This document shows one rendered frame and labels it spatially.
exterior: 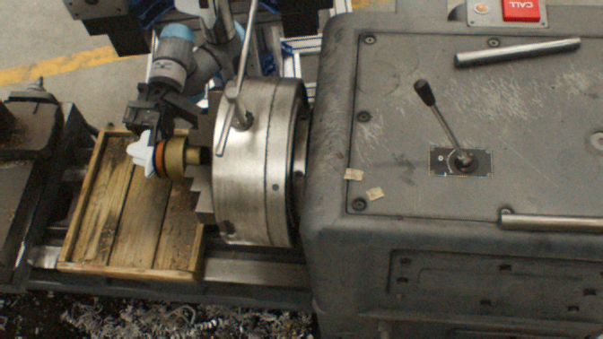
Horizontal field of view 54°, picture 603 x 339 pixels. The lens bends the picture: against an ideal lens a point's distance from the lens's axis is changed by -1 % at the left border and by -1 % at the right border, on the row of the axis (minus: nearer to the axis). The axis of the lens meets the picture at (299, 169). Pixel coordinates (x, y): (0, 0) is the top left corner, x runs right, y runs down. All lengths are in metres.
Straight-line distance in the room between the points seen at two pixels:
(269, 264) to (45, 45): 2.12
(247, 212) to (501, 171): 0.41
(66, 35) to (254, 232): 2.24
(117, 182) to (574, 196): 0.96
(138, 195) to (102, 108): 1.40
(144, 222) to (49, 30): 1.97
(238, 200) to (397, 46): 0.37
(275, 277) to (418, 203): 0.47
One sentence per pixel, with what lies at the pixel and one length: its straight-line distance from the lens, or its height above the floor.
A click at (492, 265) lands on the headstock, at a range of 0.97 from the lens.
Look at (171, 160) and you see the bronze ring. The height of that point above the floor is 1.11.
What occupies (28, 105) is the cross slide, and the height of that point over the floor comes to 0.97.
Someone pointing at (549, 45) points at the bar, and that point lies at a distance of 1.06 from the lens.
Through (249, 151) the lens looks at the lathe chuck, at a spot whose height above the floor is 1.22.
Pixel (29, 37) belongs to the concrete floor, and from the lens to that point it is 3.23.
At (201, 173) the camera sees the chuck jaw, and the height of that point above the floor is 1.11.
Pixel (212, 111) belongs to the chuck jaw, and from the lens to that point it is 1.10.
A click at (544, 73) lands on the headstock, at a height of 1.25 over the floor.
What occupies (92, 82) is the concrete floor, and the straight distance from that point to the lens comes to 2.88.
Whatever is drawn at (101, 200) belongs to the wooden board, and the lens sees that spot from 1.42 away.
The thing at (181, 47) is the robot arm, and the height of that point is 1.10.
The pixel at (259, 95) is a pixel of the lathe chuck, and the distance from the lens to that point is 1.02.
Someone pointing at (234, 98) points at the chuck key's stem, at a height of 1.32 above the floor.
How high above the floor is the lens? 2.03
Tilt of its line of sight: 59 degrees down
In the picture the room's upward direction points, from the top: 10 degrees counter-clockwise
